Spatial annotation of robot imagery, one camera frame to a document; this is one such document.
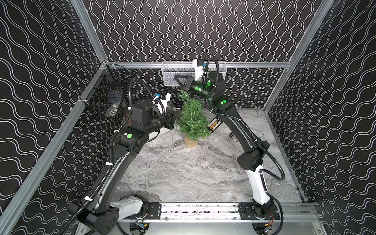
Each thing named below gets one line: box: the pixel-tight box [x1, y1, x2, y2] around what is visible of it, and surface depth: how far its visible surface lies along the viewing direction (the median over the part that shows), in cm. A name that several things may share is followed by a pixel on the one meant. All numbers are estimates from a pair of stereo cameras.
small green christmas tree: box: [176, 90, 212, 148], surface depth 80 cm
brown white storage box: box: [148, 127, 176, 141], surface depth 56 cm
